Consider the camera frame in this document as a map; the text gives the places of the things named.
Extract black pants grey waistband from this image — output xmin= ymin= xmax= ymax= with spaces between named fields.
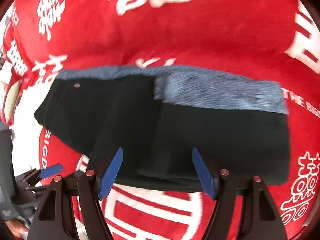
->
xmin=34 ymin=66 xmax=290 ymax=192

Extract person's left hand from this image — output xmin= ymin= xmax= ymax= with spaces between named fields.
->
xmin=5 ymin=219 xmax=29 ymax=239

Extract red blanket white characters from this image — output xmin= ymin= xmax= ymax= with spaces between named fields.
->
xmin=1 ymin=0 xmax=319 ymax=239

